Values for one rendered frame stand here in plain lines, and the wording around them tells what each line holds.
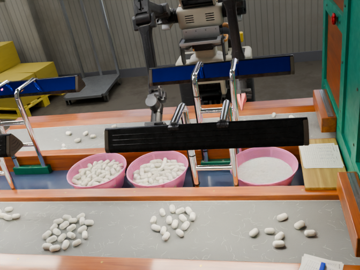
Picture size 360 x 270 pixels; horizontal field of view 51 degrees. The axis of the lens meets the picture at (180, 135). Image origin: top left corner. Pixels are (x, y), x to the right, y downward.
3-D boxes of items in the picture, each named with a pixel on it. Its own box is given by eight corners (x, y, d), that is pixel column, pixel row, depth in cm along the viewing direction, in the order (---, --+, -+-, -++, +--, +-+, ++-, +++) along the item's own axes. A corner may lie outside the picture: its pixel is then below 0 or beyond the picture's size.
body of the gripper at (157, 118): (164, 125, 179) (165, 110, 182) (143, 125, 182) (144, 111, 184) (167, 129, 185) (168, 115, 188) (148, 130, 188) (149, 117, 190)
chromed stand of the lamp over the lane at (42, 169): (34, 154, 208) (3, 79, 187) (66, 153, 203) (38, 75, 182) (15, 174, 192) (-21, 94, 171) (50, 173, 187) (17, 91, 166)
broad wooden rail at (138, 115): (28, 142, 246) (18, 117, 237) (321, 128, 202) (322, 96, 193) (18, 152, 235) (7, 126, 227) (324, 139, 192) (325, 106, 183)
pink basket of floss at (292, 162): (218, 182, 158) (216, 164, 154) (265, 157, 169) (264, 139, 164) (262, 214, 137) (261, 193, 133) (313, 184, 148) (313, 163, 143)
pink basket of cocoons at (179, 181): (129, 175, 174) (124, 158, 170) (185, 162, 176) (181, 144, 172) (133, 211, 151) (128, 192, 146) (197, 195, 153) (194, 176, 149)
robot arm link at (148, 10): (148, -7, 179) (128, -3, 181) (153, 22, 181) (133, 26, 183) (169, 2, 221) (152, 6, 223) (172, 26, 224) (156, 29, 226)
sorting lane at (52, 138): (9, 132, 229) (8, 129, 228) (325, 114, 185) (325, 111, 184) (-22, 159, 203) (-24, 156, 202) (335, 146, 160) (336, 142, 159)
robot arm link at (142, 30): (155, 13, 186) (134, 17, 188) (151, 11, 180) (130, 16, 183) (169, 99, 191) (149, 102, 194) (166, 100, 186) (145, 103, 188)
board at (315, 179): (297, 142, 159) (297, 139, 159) (335, 140, 156) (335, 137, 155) (305, 190, 131) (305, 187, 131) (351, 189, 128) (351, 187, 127)
